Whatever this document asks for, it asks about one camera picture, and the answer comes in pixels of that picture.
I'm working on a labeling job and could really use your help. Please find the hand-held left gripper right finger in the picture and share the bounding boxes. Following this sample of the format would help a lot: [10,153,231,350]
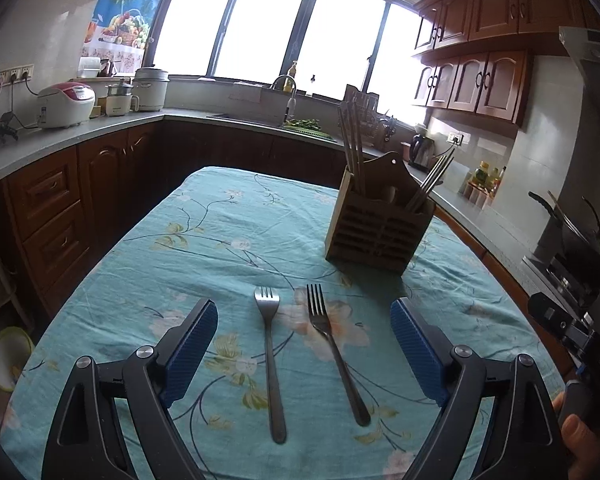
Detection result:
[390,297,575,480]

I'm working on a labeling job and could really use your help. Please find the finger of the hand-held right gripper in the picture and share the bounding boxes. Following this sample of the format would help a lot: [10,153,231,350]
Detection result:
[527,292,589,357]

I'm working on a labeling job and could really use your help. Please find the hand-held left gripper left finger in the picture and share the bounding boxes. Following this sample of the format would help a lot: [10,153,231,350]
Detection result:
[40,298,219,480]

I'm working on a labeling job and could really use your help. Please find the short-tined steel fork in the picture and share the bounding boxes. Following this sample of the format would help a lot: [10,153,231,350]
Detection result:
[253,285,287,445]

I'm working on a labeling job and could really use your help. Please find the long-tined steel fork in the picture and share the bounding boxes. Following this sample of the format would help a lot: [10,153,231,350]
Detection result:
[305,283,372,428]

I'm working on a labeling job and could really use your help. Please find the wooden utensil holder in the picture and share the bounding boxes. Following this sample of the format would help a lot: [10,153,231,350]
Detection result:
[324,151,437,276]

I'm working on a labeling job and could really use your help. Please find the person's right hand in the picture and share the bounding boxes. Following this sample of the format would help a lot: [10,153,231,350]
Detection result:
[552,391,600,469]

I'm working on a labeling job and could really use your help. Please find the gas stove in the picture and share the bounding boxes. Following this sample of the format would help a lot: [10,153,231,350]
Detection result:
[522,254,600,312]

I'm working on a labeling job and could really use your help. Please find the black wok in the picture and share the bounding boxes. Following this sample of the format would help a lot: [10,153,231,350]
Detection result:
[528,189,600,301]

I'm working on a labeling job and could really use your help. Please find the floral teal tablecloth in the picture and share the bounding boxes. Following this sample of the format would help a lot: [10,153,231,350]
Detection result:
[0,165,567,480]

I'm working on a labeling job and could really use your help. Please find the row of seasoning bottles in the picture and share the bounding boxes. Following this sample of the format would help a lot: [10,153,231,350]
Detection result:
[461,159,509,209]

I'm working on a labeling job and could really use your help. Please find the bundle of steel chopsticks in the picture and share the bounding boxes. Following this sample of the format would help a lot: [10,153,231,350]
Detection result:
[404,147,457,214]

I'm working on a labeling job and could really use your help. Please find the yellow-green plastic basin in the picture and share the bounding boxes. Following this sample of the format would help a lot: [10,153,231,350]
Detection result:
[0,326,36,392]

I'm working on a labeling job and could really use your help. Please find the wooden lower cabinets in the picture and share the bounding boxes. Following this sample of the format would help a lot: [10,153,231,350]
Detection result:
[0,119,576,381]

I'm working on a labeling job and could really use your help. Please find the wooden cabinets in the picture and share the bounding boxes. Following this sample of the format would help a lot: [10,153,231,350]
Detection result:
[0,119,576,381]
[409,0,597,129]

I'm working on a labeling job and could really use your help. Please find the bundle of brown chopsticks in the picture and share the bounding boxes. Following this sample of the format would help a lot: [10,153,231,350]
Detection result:
[336,101,367,196]

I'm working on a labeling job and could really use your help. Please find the steel kitchen sink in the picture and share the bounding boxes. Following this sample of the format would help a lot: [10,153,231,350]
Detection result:
[207,112,286,129]

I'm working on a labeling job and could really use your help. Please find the steel range hood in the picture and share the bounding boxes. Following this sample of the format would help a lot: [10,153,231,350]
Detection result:
[558,25,600,132]

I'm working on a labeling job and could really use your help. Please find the grey kitchen countertop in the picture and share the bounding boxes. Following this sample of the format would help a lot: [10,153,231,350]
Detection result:
[0,107,581,311]

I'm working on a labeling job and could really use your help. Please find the basket of green vegetables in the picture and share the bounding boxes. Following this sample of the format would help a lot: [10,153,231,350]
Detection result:
[283,118,334,137]

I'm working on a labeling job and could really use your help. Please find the small white electric pot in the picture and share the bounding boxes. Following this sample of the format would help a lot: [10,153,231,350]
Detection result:
[104,78,141,117]

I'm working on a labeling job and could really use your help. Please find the tall white cooker pot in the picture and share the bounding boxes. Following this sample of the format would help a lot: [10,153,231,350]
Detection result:
[131,65,170,113]

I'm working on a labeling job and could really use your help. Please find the white cloth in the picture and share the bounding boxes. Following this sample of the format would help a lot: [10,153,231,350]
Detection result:
[229,81,266,104]

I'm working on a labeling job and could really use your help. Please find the chrome kitchen faucet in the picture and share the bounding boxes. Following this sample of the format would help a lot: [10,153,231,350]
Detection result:
[269,74,298,126]

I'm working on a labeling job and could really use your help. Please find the wooden upper cabinets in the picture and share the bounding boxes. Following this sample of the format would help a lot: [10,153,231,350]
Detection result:
[409,0,597,129]

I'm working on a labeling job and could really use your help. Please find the white and red rice cooker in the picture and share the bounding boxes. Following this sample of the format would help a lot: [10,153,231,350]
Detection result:
[36,81,96,130]

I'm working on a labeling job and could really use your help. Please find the white plastic container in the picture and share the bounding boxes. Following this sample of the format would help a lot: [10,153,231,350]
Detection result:
[77,56,104,79]

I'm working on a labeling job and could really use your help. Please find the kitchen window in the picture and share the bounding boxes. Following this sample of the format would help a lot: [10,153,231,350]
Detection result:
[149,0,427,127]

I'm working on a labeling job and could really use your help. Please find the wire dish rack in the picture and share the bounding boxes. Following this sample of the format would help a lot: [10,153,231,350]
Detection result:
[342,84,382,137]

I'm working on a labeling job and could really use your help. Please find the fruit wall poster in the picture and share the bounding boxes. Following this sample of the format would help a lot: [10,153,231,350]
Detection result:
[81,0,174,79]

